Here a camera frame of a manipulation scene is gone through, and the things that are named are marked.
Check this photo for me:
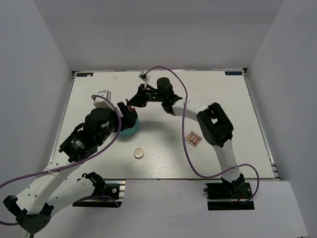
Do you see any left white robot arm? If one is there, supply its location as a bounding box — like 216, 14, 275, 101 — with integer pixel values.
3, 101, 138, 234

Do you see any round beige compact jar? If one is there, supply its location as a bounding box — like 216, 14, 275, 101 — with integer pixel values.
134, 148, 144, 159

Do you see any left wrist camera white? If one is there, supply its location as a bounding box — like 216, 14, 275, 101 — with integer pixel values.
92, 90, 112, 110

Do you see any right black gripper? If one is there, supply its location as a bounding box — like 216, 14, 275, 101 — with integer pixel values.
127, 84, 165, 108

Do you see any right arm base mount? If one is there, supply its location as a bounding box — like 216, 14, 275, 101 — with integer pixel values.
204, 182, 255, 211

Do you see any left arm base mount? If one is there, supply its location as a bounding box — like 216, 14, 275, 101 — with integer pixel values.
72, 180, 126, 208

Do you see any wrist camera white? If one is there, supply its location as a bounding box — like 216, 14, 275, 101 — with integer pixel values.
92, 90, 112, 110
138, 71, 150, 89

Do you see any eyeshadow palette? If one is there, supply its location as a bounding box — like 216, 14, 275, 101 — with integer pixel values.
185, 131, 202, 147

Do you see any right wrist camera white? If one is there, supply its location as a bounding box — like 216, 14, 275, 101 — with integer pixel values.
138, 71, 150, 89

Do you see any teal round organizer container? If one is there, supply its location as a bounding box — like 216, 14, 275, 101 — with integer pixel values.
119, 119, 139, 137

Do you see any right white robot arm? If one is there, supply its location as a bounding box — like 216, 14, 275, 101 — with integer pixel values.
127, 77, 245, 198

